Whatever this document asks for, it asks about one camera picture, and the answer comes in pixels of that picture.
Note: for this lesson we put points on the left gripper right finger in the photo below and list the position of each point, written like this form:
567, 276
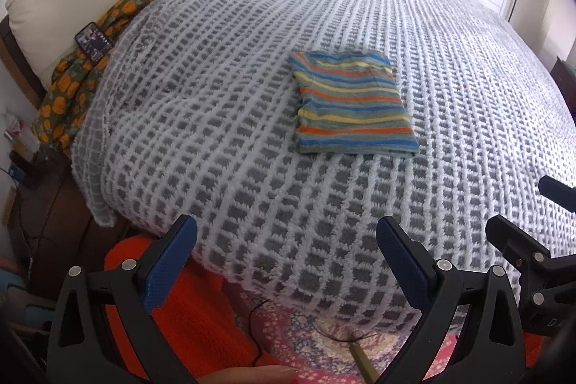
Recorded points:
490, 347

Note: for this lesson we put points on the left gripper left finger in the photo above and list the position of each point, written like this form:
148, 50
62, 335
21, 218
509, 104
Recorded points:
82, 348

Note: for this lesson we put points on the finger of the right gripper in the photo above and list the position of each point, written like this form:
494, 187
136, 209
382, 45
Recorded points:
558, 193
514, 244

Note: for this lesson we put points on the striped knit sweater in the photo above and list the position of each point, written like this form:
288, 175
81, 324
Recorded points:
350, 104

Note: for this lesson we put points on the orange red clothing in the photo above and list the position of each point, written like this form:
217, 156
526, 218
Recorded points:
198, 322

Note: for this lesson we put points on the person left hand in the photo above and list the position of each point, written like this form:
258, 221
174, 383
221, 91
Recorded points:
251, 375

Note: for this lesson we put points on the dark wooden nightstand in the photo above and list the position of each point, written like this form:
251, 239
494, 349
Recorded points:
564, 77

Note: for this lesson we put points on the red patterned rug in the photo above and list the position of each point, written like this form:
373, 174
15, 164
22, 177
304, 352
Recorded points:
317, 348

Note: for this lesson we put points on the orange floral green sheet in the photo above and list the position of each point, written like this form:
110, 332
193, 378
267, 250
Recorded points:
75, 80

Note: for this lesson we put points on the white grey woven bedspread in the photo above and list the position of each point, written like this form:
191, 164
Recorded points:
288, 128

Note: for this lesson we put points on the black smartphone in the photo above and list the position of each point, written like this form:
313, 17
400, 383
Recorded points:
92, 42

